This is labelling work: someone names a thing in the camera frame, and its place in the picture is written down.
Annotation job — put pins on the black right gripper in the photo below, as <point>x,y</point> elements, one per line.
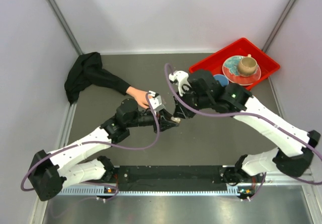
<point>181,111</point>

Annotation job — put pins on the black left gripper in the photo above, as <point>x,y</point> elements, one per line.
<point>162,124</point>

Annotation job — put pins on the beige nail polish bottle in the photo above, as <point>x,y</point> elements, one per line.
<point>175,119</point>

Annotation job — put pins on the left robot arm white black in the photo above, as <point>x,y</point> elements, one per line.
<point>49,173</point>

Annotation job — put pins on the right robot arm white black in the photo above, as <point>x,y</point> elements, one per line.
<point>292,155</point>

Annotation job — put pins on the mannequin hand with long nails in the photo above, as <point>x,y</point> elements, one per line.
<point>139,96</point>

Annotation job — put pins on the small blue round lid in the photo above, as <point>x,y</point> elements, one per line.
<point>222,79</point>

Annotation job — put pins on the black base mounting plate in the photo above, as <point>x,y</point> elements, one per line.
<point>175,178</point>

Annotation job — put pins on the red and teal plate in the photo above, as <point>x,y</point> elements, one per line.
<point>229,69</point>

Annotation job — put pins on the beige ceramic cup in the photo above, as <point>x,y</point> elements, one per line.
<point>247,66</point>

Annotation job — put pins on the black sleeve cloth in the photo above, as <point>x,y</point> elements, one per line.
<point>88,70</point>

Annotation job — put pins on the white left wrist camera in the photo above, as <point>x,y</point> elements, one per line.
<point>155,101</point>

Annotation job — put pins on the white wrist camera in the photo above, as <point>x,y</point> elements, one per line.
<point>155,101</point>
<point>180,78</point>

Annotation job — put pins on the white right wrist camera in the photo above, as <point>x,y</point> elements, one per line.
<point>180,78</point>

